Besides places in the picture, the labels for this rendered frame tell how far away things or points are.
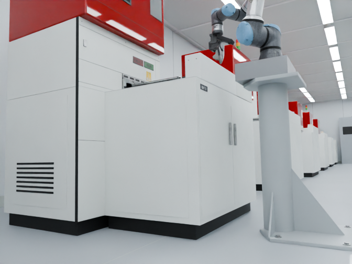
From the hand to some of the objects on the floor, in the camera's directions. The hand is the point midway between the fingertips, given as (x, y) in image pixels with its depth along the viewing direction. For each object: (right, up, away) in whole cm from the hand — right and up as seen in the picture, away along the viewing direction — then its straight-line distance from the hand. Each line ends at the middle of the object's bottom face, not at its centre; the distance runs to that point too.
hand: (221, 62), depth 195 cm
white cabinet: (-19, -104, +6) cm, 106 cm away
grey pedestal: (+36, -99, -38) cm, 112 cm away
